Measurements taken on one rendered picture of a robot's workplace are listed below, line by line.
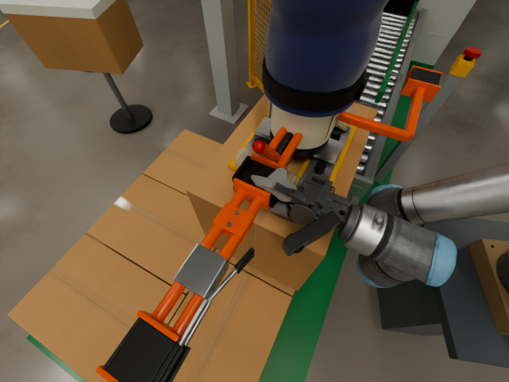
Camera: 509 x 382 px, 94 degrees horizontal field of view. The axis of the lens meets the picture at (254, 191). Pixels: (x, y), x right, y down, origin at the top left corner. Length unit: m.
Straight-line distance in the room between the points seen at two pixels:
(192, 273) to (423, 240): 0.39
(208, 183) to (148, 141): 1.82
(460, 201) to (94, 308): 1.25
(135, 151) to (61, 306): 1.46
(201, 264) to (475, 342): 0.91
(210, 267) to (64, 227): 1.90
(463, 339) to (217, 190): 0.89
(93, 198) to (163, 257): 1.19
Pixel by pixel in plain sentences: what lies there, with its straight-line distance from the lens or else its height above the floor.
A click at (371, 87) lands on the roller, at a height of 0.53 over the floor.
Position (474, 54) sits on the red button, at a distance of 1.60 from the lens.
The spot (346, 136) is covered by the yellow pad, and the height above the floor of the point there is 1.09.
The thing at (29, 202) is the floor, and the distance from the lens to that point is 2.56.
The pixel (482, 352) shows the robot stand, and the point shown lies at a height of 0.75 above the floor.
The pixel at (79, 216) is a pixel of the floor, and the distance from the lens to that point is 2.24.
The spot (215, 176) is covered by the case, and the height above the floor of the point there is 1.07.
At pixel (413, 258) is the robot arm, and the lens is 0.49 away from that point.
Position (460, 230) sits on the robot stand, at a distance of 1.25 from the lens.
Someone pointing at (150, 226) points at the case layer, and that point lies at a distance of 1.29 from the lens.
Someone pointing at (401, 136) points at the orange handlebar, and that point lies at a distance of 0.70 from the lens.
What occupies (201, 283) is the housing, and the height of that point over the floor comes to 1.22.
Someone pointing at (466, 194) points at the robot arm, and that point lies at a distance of 0.58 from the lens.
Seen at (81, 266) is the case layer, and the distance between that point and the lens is 1.36.
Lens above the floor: 1.62
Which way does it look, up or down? 58 degrees down
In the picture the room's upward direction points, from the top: straight up
